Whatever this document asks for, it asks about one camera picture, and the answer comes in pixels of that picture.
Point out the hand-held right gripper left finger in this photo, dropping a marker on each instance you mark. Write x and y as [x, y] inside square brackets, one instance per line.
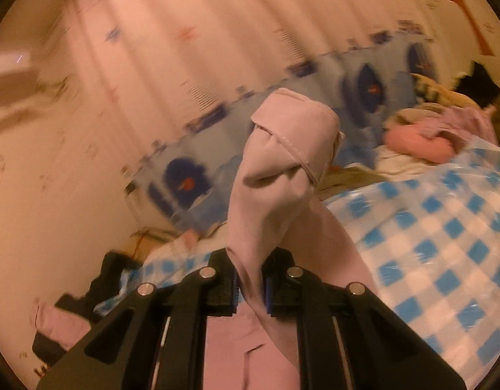
[232, 288]

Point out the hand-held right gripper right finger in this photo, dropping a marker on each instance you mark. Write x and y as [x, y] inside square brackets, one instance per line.
[268, 288]

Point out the large pink garment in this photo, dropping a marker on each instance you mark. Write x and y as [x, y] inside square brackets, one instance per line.
[270, 170]

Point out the black cloth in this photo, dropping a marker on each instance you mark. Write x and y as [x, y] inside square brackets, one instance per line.
[107, 280]

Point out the blue checked plastic sheet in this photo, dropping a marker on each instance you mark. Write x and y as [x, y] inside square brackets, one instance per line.
[428, 243]

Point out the pink cloth bundle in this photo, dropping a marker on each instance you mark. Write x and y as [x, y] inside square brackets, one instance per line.
[420, 146]

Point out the whale printed blue cloth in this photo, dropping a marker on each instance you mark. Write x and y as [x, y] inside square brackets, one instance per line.
[368, 85]

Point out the pale printed curtain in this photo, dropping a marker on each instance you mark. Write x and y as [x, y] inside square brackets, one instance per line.
[217, 40]

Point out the dark cloth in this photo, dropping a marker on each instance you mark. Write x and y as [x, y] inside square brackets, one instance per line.
[479, 85]

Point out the brown tree wall decal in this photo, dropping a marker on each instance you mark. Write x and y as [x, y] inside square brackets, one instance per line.
[461, 4]

